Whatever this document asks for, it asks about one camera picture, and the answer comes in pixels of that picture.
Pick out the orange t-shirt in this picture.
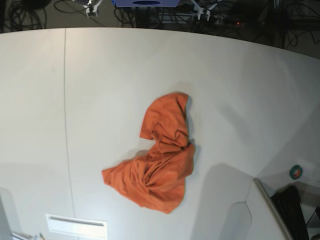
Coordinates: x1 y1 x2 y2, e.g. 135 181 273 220
101 92 196 214

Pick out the blue box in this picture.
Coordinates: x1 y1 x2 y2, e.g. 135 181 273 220
111 0 184 8

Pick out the green tape roll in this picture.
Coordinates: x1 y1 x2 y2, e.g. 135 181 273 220
289 165 303 180

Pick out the black keyboard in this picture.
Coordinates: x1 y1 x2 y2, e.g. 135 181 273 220
271 185 309 240

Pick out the white cable tray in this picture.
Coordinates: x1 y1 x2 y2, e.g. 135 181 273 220
45 213 108 240

